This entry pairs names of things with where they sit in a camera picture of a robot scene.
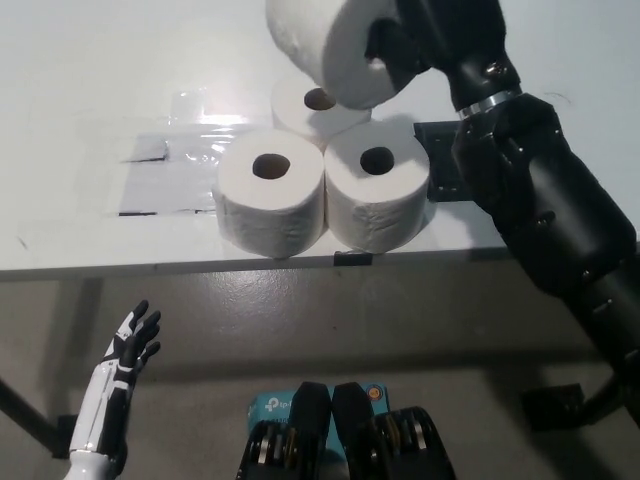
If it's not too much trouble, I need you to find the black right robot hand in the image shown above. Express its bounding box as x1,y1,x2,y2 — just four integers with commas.
364,0,524,111

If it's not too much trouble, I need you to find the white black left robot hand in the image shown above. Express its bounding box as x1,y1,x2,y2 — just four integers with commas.
67,299,163,460

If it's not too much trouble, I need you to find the white toilet paper roll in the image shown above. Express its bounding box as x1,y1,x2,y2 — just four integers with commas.
271,74,374,151
323,118,431,253
213,129,325,260
264,0,434,110

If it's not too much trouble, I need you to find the black table leg with foot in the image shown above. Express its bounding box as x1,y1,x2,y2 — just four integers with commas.
0,377,81,459
522,382,621,431

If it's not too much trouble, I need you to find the black square marker plate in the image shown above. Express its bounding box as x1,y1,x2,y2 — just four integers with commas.
412,119,476,204

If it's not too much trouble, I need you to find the teal tp-link box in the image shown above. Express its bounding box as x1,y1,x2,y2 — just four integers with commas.
248,382,389,464

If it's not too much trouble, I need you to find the clear plastic sheet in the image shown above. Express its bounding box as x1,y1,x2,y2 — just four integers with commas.
119,135,236,219

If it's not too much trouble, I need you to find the small black tape strip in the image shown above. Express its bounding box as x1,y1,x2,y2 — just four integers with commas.
333,252,374,267

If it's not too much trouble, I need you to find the clear plastic tape patch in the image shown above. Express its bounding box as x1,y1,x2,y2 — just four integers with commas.
169,87,246,139

